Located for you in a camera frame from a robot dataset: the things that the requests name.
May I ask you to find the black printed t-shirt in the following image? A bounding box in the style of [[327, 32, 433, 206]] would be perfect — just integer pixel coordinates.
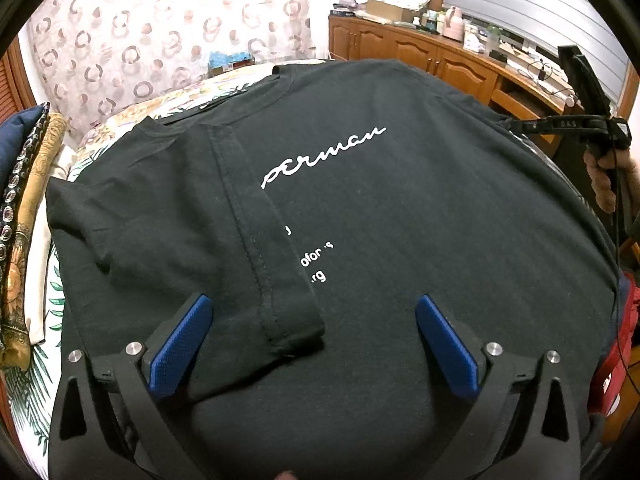
[[46, 58, 621, 480]]

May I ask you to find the pink jug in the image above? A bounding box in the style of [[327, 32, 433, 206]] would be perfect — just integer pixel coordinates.
[[444, 6, 466, 40]]

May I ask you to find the patterned upholstered headboard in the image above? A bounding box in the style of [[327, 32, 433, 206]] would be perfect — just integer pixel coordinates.
[[25, 0, 321, 131]]

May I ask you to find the person's right hand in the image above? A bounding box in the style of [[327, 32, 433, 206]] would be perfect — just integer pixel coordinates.
[[582, 146, 621, 215]]

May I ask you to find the wooden cabinet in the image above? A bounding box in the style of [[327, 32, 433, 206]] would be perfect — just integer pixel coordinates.
[[327, 12, 586, 116]]

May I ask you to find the cardboard box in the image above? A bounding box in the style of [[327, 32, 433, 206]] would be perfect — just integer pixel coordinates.
[[366, 0, 426, 23]]

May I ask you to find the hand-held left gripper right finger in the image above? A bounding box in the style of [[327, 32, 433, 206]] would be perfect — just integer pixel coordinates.
[[415, 294, 584, 480]]

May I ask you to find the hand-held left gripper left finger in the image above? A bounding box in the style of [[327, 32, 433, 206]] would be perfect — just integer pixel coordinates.
[[48, 294, 216, 480]]

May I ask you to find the gold patterned cloth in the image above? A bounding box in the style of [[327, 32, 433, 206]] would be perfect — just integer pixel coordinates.
[[0, 112, 69, 368]]

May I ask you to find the dark circle patterned cloth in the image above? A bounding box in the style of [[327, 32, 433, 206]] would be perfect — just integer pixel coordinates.
[[0, 102, 52, 333]]

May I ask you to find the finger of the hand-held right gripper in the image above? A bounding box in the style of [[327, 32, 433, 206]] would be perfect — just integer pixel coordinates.
[[505, 115, 609, 137]]

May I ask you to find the blue packet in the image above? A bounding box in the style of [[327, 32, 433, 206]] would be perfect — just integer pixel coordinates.
[[207, 50, 256, 73]]

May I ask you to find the floral palm leaf bedspread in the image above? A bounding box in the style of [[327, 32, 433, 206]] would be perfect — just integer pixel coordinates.
[[5, 62, 286, 466]]

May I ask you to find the red bag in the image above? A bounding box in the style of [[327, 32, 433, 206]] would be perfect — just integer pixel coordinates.
[[589, 344, 632, 417]]

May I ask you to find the navy cushion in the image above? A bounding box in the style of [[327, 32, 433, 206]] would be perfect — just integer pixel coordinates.
[[0, 105, 51, 196]]

